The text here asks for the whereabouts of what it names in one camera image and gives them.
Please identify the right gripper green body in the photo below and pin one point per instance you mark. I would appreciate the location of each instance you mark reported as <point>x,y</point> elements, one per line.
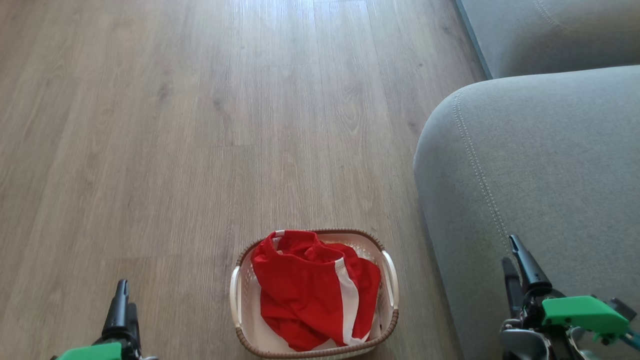
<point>585,315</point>

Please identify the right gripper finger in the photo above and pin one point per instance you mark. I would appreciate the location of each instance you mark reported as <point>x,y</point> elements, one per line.
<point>514,295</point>
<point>531,275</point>

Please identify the red garment with white stripes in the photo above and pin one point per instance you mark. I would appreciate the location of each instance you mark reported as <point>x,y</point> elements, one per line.
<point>305,290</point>

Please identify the grey fabric sofa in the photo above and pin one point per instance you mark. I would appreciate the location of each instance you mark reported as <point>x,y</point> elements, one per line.
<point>550,175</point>

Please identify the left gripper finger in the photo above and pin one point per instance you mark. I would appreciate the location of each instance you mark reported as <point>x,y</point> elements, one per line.
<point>134,330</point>
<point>120,315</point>

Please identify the white wicker-rimmed laundry basket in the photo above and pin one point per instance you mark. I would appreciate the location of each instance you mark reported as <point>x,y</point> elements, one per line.
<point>247,300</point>

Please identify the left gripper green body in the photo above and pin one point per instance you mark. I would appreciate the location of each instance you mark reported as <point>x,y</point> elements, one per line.
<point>95,352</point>

